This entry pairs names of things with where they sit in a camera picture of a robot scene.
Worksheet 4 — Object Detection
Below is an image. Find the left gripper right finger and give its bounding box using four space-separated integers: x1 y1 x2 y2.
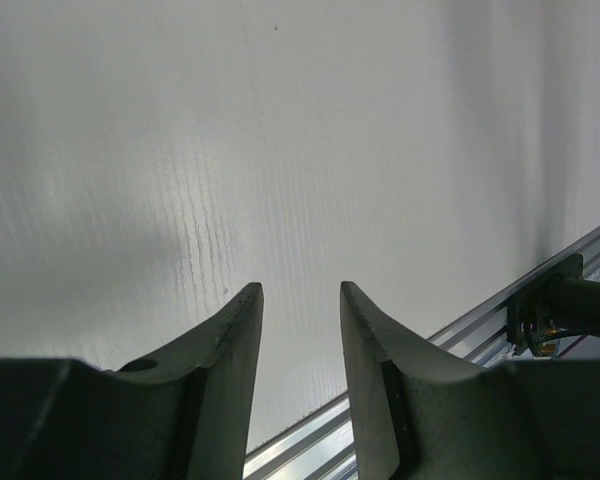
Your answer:
340 282 600 479

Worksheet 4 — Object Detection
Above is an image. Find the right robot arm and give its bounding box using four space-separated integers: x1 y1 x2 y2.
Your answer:
547 278 600 338

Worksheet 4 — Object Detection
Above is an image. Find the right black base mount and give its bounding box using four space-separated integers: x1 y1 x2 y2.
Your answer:
506 254 584 357

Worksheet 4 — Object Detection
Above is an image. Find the aluminium front rail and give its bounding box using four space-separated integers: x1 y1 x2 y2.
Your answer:
244 226 600 479

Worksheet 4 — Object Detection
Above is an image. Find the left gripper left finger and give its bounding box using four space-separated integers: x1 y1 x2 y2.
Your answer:
0 283 264 479

